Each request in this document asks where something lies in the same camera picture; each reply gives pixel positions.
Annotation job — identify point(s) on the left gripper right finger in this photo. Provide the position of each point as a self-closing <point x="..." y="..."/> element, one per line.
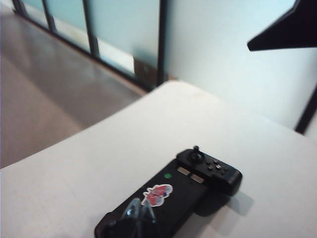
<point x="148" y="223"/>

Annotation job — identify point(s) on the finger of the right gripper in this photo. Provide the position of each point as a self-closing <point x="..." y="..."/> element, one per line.
<point x="292" y="29"/>

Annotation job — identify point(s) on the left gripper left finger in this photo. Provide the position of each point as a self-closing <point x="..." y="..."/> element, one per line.
<point x="132" y="223"/>

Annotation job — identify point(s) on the black dual-joystick remote control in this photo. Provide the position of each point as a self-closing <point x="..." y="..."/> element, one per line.
<point x="178" y="198"/>

